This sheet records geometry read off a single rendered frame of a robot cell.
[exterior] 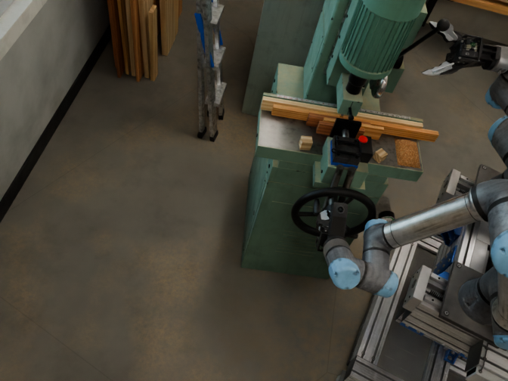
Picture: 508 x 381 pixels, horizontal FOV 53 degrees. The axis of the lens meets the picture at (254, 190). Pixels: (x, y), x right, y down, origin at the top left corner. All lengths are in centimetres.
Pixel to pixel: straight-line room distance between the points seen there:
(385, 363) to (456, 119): 192
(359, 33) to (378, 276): 70
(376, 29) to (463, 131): 212
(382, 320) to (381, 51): 120
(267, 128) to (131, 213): 105
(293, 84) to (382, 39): 68
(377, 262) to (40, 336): 151
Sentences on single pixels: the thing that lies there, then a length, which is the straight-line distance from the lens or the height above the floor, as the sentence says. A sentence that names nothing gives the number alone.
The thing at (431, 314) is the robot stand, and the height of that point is 71.
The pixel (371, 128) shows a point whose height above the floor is 95.
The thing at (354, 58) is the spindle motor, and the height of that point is 125.
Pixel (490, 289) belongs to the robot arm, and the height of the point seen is 97.
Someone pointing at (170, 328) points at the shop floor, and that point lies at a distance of 237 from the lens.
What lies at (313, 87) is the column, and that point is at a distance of 204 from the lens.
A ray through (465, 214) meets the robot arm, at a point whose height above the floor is 127.
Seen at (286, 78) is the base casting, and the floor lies 80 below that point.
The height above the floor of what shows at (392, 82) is 101.
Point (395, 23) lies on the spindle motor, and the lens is 155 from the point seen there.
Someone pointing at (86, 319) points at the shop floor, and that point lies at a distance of 240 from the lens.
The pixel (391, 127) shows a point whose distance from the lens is 194.
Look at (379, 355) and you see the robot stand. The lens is 227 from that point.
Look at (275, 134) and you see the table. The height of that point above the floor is 90.
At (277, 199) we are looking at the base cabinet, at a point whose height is 61.
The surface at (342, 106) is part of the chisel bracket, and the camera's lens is 179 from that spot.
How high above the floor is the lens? 222
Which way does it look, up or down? 53 degrees down
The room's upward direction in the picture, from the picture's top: 16 degrees clockwise
